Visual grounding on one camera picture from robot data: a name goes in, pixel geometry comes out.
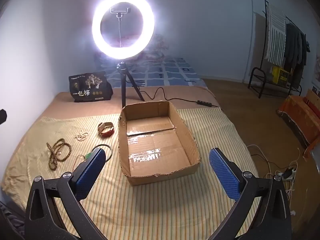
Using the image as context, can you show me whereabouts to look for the tangled floor cables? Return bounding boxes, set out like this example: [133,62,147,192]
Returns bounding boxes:
[246,144,299,205]

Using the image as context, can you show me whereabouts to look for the white striped towel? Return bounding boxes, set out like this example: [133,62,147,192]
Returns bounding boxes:
[265,3,287,64]

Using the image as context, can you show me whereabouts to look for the black printed snack bag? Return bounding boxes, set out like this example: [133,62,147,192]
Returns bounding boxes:
[68,72,114,103]

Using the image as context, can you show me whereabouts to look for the tan bed sheet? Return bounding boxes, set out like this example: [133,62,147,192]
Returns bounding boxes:
[41,85,223,120]

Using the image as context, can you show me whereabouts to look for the brown wooden bead necklace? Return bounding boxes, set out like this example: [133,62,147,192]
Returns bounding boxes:
[46,138,72,171]

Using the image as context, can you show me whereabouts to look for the yellow striped cloth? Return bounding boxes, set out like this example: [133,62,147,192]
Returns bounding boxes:
[0,108,259,240]

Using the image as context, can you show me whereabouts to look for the black metal clothes rack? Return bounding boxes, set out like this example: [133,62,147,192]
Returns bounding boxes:
[247,0,310,98]

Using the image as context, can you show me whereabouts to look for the blue bangle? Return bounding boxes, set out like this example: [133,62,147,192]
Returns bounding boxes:
[91,144,112,163]

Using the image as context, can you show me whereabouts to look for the blue checked bed sheet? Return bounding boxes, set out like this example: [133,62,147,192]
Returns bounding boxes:
[95,56,208,88]

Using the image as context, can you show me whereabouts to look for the white pearl necklace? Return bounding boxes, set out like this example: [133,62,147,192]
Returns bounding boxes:
[74,129,89,141]

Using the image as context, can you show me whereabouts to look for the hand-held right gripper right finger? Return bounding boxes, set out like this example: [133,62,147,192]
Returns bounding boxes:
[209,147,293,240]

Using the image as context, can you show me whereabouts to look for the cardboard box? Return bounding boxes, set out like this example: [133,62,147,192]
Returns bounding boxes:
[117,101,202,186]

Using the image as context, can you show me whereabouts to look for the green pendant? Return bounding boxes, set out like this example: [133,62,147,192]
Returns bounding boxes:
[74,152,93,173]

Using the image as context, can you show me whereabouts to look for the red and gold bracelet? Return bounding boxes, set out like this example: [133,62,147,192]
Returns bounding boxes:
[97,122,115,138]

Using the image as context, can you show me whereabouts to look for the black light cable with controller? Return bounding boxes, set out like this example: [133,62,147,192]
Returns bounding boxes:
[139,87,223,110]

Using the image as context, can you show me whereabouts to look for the dark hanging clothes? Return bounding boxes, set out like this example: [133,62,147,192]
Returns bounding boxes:
[284,23,307,85]

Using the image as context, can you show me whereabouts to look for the white power strip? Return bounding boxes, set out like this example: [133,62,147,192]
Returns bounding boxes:
[275,170,297,180]

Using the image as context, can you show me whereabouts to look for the folded floral quilt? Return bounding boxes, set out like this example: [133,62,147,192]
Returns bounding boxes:
[140,34,170,60]

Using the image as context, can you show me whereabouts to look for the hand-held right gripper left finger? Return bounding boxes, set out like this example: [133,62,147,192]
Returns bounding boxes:
[24,147,106,240]

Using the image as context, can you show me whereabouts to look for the yellow box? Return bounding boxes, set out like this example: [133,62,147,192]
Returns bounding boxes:
[271,66,290,83]

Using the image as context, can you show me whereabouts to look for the white ring light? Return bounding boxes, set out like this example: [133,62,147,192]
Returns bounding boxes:
[92,0,155,61]

